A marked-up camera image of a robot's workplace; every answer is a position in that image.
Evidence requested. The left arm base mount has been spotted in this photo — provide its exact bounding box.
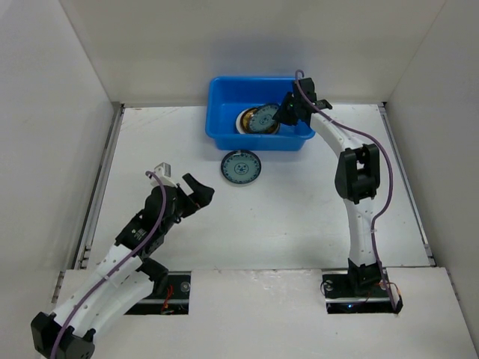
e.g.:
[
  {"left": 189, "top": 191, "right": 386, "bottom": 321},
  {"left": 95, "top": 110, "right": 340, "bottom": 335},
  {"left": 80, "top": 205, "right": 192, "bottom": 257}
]
[{"left": 126, "top": 271, "right": 192, "bottom": 316}]

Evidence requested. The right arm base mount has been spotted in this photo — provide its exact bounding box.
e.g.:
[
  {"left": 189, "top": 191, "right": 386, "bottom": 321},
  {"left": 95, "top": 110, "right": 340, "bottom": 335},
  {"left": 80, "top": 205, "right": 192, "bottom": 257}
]
[{"left": 320, "top": 270, "right": 403, "bottom": 314}]

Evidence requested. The white plate grey emblem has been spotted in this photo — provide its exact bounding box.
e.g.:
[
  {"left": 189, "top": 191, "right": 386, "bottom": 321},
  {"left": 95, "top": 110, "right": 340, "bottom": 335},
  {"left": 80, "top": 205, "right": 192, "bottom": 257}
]
[{"left": 235, "top": 113, "right": 244, "bottom": 134}]

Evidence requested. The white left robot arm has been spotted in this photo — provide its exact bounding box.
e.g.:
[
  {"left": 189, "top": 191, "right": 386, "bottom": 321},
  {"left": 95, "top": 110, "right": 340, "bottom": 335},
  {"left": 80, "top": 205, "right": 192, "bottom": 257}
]
[{"left": 31, "top": 168, "right": 215, "bottom": 358}]

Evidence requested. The blue floral plate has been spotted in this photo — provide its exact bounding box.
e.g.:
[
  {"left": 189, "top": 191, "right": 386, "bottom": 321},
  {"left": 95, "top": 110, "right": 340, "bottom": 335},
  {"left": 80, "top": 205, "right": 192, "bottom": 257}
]
[
  {"left": 248, "top": 103, "right": 279, "bottom": 133},
  {"left": 220, "top": 150, "right": 262, "bottom": 185}
]

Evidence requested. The metal table edge rail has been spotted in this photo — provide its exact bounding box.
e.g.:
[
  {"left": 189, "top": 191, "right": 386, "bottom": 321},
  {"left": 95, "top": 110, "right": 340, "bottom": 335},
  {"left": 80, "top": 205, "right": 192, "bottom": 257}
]
[{"left": 51, "top": 102, "right": 124, "bottom": 304}]

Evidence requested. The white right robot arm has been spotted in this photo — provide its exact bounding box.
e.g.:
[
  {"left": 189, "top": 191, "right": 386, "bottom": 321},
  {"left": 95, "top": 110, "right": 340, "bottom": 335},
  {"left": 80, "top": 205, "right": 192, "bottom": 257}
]
[{"left": 273, "top": 78, "right": 381, "bottom": 296}]

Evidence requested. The right metal edge rail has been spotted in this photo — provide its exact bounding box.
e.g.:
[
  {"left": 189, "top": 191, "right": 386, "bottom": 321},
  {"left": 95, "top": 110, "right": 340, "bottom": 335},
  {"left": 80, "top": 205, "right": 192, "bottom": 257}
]
[{"left": 378, "top": 102, "right": 437, "bottom": 267}]

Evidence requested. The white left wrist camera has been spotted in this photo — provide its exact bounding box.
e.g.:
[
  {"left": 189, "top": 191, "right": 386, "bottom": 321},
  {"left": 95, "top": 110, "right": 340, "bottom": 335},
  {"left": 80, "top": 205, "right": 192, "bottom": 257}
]
[{"left": 149, "top": 162, "right": 176, "bottom": 187}]

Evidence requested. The blue plastic bin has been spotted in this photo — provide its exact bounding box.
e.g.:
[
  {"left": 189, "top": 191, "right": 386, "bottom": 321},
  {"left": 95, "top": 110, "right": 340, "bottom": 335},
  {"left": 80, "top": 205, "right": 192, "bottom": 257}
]
[{"left": 205, "top": 76, "right": 315, "bottom": 151}]

